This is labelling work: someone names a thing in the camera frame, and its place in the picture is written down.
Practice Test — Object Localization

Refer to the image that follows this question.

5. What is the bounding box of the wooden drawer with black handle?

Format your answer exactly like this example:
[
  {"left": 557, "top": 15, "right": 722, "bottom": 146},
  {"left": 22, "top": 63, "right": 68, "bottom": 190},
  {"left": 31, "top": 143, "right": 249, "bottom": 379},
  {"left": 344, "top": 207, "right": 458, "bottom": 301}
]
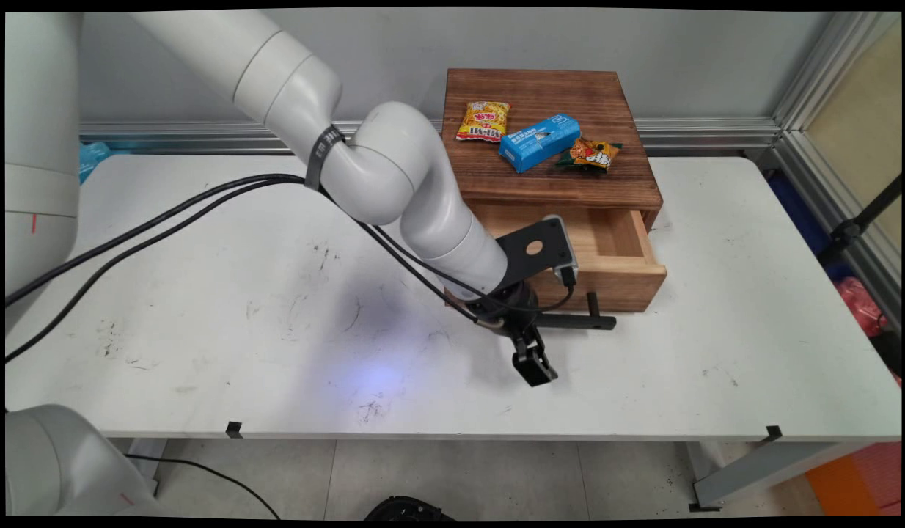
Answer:
[{"left": 470, "top": 205, "right": 668, "bottom": 331}]

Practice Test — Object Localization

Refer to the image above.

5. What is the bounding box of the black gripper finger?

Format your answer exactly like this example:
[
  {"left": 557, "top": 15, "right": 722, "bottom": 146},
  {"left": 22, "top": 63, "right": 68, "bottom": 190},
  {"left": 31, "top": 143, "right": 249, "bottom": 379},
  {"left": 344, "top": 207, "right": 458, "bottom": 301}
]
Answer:
[
  {"left": 512, "top": 327, "right": 543, "bottom": 369},
  {"left": 522, "top": 351, "right": 559, "bottom": 389}
]

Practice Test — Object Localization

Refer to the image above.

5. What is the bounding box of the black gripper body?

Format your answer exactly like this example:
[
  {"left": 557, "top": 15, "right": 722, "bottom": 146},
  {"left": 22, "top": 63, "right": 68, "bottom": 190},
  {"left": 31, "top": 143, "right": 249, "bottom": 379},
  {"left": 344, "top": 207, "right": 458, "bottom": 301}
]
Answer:
[{"left": 458, "top": 282, "right": 541, "bottom": 338}]

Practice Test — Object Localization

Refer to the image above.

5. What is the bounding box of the orange green snack packet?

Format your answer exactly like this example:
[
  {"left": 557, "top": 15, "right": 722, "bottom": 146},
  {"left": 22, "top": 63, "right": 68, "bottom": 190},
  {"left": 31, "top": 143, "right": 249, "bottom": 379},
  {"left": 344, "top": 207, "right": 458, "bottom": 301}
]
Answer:
[{"left": 556, "top": 137, "right": 623, "bottom": 174}]

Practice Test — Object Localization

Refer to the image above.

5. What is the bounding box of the black stand pole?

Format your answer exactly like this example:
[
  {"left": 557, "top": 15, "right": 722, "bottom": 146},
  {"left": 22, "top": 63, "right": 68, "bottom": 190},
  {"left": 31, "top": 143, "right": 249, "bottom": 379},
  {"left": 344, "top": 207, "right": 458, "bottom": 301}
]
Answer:
[{"left": 818, "top": 175, "right": 902, "bottom": 267}]

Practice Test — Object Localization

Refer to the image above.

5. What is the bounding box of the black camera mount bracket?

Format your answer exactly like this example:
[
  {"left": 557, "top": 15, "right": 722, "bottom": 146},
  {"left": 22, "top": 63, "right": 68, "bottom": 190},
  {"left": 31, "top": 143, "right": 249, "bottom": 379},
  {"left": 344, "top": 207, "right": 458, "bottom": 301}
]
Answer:
[{"left": 494, "top": 219, "right": 571, "bottom": 291}]

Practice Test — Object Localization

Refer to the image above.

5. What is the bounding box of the orange floor box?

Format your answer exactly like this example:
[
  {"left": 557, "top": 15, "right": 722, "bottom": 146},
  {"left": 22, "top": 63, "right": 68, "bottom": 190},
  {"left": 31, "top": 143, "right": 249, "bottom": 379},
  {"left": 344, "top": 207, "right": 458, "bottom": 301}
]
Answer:
[{"left": 805, "top": 441, "right": 902, "bottom": 517}]

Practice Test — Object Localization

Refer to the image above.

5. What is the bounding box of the black floor cable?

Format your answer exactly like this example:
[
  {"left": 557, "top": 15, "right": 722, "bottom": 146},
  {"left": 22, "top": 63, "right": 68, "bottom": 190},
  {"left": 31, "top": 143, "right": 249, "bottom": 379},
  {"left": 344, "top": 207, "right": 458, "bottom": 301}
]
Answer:
[{"left": 125, "top": 453, "right": 282, "bottom": 520}]

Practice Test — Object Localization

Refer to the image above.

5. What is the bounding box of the brown wooden cabinet box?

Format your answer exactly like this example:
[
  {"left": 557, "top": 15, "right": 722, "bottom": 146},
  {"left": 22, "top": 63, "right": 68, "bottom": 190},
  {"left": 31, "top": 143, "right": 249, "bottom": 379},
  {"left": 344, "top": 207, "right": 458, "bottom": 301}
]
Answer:
[{"left": 441, "top": 68, "right": 664, "bottom": 230}]

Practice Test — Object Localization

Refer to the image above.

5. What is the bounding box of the yellow snack packet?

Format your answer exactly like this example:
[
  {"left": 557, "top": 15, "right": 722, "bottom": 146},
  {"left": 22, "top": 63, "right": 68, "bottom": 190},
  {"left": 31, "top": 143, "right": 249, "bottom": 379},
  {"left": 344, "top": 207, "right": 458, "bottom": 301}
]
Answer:
[{"left": 456, "top": 100, "right": 511, "bottom": 144}]

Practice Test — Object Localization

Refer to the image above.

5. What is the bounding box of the horizontal aluminium rail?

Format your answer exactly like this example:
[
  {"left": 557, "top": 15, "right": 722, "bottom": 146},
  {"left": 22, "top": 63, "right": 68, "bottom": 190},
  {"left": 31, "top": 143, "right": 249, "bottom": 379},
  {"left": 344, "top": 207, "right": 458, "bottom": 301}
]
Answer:
[{"left": 78, "top": 117, "right": 781, "bottom": 155}]

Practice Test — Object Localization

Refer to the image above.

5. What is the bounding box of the aluminium corner frame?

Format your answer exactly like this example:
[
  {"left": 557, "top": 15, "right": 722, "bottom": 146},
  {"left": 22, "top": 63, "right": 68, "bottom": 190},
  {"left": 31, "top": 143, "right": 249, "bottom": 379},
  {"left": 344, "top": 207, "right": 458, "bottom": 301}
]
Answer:
[{"left": 772, "top": 11, "right": 902, "bottom": 332}]

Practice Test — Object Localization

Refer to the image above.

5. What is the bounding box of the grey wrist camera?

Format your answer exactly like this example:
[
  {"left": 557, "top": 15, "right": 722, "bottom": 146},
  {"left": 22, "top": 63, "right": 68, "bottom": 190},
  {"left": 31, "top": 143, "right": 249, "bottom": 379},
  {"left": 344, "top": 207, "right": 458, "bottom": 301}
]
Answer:
[{"left": 543, "top": 214, "right": 580, "bottom": 287}]

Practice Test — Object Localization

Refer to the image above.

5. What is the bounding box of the blue tissue pack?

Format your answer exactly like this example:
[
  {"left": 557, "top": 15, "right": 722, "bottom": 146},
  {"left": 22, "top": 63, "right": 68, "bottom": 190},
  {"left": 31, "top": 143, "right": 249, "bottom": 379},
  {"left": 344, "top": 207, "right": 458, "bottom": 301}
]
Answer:
[{"left": 499, "top": 114, "right": 582, "bottom": 174}]

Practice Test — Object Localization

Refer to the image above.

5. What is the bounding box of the dark blue bin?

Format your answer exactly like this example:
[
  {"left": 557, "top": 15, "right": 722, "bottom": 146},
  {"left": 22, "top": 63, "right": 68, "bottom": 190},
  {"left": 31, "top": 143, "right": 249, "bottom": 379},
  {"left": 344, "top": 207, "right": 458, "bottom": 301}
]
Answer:
[{"left": 766, "top": 172, "right": 854, "bottom": 284}]

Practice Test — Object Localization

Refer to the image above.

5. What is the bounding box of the red plastic bag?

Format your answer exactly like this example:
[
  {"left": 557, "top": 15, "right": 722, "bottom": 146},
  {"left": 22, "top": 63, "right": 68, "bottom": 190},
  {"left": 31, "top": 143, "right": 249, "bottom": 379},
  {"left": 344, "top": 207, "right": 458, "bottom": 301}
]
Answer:
[{"left": 834, "top": 276, "right": 888, "bottom": 339}]

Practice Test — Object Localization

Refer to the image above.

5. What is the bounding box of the black velcro strap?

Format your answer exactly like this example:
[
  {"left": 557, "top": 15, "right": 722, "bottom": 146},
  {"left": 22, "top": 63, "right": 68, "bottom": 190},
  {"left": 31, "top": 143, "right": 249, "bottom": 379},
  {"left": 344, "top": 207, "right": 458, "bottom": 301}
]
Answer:
[{"left": 304, "top": 125, "right": 348, "bottom": 194}]

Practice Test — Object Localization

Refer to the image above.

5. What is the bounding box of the black round floor object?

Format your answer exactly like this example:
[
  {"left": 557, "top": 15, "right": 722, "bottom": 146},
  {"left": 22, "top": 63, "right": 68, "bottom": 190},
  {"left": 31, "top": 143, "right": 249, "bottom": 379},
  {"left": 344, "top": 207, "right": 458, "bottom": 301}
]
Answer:
[{"left": 364, "top": 496, "right": 458, "bottom": 522}]

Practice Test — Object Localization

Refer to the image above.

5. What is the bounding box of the blue bubble wrap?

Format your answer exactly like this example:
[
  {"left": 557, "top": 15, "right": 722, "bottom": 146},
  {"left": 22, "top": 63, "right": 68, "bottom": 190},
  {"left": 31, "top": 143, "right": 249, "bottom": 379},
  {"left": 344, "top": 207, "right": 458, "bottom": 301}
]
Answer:
[{"left": 78, "top": 142, "right": 113, "bottom": 185}]

